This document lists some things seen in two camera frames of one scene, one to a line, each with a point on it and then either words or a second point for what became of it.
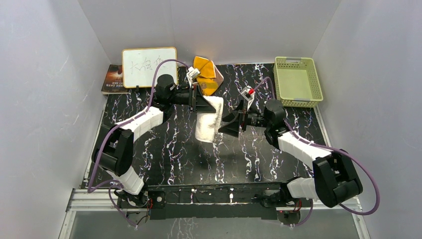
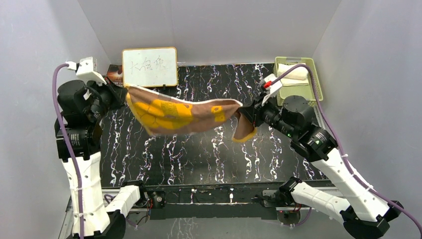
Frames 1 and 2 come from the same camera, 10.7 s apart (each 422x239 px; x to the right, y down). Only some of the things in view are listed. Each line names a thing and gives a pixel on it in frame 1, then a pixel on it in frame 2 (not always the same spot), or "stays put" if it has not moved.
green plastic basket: x=296 y=81 stays put
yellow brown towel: x=210 y=77 -> x=159 y=114
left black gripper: x=202 y=105 -> x=118 y=92
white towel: x=207 y=125 -> x=298 y=76
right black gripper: x=232 y=127 -> x=253 y=110
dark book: x=113 y=82 stays put
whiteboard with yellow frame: x=139 y=66 stays put
